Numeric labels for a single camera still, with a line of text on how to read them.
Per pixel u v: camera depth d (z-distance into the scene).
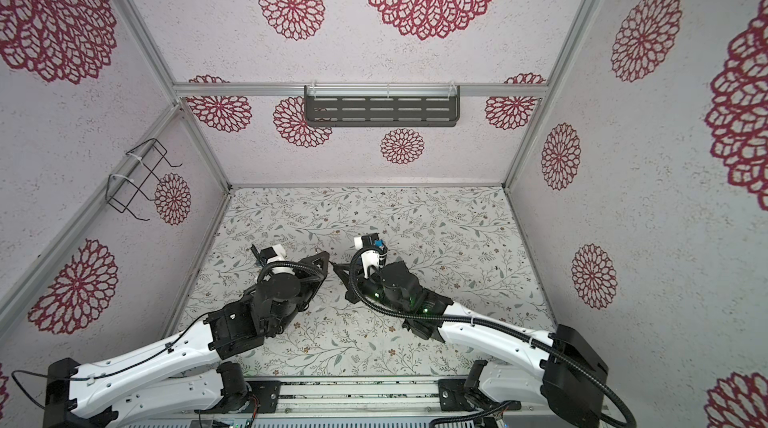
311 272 0.60
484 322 0.49
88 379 0.41
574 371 0.40
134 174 0.77
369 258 0.62
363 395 0.76
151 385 0.45
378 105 0.93
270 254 0.63
